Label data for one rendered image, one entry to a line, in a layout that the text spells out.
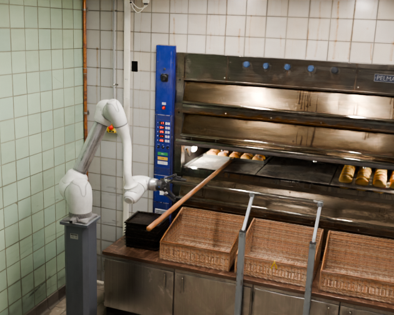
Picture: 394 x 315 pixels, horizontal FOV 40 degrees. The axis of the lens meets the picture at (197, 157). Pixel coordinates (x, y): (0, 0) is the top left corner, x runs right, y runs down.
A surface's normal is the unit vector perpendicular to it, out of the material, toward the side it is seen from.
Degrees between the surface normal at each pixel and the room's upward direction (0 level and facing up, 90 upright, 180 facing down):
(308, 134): 70
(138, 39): 90
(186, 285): 90
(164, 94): 90
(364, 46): 90
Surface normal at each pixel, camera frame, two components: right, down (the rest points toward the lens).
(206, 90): -0.30, -0.16
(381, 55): -0.34, 0.21
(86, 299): 0.48, 0.22
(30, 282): 0.94, 0.11
